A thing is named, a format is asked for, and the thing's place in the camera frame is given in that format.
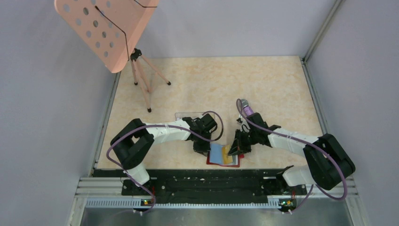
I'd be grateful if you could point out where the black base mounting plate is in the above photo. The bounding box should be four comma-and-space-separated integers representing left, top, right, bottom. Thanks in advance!
121, 169, 307, 204

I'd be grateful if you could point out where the red leather card holder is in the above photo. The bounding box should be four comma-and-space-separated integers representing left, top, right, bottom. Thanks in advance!
206, 143, 245, 168

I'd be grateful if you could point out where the aluminium frame rail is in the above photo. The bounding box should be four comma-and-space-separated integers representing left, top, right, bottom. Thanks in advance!
74, 176, 359, 209

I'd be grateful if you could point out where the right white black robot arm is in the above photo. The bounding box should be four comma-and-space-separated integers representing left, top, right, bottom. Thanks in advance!
228, 113, 356, 194

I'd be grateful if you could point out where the clear plastic card tray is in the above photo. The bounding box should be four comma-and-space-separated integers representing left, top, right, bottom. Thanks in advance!
174, 112, 218, 133

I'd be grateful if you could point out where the purple glitter microphone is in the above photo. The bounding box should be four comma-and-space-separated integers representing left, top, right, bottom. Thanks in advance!
240, 99, 254, 117

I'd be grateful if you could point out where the yellow credit card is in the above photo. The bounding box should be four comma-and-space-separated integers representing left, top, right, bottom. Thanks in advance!
221, 145, 238, 166

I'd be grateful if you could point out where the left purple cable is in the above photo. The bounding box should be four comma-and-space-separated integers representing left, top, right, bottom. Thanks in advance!
106, 111, 224, 215

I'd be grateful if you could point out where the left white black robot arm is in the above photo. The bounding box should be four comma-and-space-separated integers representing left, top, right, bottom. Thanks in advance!
109, 111, 218, 195

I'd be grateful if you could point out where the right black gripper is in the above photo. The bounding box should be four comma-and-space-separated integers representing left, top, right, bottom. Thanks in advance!
228, 129, 258, 156

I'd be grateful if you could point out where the pink perforated music stand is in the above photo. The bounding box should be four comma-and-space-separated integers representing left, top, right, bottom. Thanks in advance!
54, 0, 171, 112

